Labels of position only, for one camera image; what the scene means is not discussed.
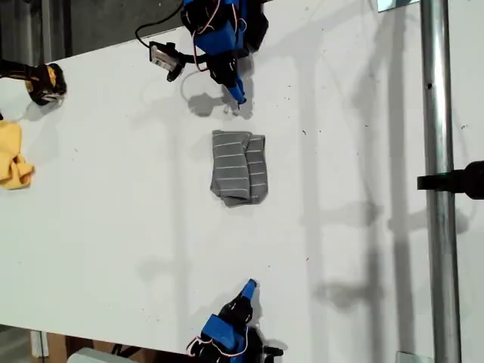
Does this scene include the grey white-striped towel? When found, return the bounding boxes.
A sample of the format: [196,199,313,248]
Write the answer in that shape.
[209,129,270,208]

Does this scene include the white box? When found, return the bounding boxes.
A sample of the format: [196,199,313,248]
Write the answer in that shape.
[67,346,126,363]

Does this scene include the white table leg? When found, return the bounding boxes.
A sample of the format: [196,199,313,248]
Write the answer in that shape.
[29,330,49,358]

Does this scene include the yellow cloth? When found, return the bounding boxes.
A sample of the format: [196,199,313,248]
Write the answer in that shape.
[0,119,36,190]

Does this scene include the black clamp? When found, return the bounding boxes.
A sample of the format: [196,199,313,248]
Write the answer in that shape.
[417,160,484,200]

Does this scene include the black camera stalk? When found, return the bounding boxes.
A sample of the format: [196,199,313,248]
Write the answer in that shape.
[177,52,211,67]

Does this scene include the thin white cable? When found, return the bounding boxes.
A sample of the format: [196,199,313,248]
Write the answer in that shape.
[180,70,207,101]

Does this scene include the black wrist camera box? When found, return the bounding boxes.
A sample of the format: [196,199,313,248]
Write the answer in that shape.
[148,40,186,82]
[262,343,284,359]

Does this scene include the black camera cable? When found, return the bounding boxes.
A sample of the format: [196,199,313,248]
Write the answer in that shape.
[135,0,185,48]

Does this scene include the steel post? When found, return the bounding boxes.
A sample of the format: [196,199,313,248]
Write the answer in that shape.
[418,0,463,363]

